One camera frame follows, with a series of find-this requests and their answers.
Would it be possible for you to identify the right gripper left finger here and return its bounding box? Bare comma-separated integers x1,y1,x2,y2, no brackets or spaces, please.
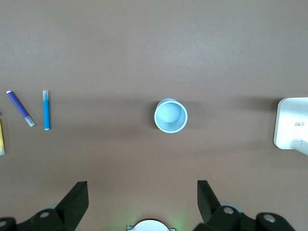
0,181,89,231

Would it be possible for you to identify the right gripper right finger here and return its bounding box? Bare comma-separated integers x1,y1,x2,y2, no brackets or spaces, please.
197,180,295,231

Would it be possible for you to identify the blue marker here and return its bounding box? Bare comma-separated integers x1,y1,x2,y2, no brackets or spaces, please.
42,90,51,131

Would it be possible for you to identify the yellow marker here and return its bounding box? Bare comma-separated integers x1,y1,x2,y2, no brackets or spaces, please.
0,117,5,156

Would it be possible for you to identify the light blue plastic cup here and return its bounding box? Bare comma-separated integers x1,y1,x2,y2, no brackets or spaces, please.
154,98,189,133

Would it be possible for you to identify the purple marker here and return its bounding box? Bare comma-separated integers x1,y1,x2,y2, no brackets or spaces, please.
6,90,36,128

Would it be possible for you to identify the white stand base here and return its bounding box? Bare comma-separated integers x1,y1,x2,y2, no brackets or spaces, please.
273,97,308,156

